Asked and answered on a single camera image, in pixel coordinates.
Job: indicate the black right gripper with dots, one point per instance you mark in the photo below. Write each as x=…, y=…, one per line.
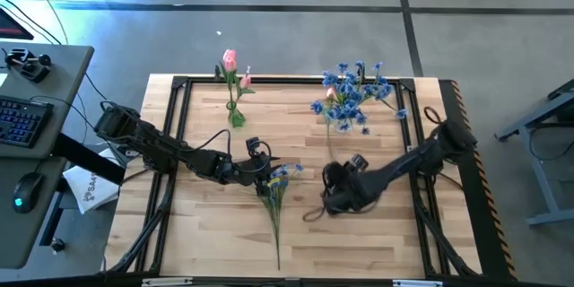
x=341, y=199

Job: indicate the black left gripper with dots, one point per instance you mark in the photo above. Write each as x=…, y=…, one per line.
x=260, y=172

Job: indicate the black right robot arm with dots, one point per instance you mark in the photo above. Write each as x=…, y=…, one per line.
x=403, y=161

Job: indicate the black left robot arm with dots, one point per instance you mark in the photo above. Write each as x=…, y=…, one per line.
x=152, y=141

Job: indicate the clear glass vase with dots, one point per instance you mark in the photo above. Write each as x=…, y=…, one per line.
x=349, y=122

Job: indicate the green glass vase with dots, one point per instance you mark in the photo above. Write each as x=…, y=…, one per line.
x=236, y=119

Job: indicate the silver metal hinge plate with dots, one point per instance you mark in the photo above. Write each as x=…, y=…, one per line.
x=417, y=283
x=166, y=282

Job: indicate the black yellow hazard strip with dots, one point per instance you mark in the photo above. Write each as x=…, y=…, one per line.
x=489, y=206

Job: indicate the black desk support bar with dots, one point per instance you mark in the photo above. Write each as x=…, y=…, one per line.
x=85, y=157

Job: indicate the grey metal stand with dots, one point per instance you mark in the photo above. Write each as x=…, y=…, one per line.
x=545, y=188

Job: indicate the black round knob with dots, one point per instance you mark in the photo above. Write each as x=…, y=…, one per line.
x=57, y=245

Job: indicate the black computer mouse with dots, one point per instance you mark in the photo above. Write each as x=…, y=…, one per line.
x=28, y=190

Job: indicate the grey desk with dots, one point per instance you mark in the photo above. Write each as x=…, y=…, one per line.
x=45, y=80

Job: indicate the black keyboard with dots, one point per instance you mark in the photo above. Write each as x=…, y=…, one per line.
x=22, y=121

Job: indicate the black desk clamp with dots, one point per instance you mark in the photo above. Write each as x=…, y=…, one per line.
x=29, y=69

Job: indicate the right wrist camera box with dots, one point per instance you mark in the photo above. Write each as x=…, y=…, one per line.
x=359, y=162

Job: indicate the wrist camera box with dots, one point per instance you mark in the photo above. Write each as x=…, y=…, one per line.
x=359, y=162
x=253, y=144

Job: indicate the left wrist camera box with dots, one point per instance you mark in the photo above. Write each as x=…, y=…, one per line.
x=253, y=144

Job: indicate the black aluminium table frame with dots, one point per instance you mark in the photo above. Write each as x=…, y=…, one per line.
x=181, y=112

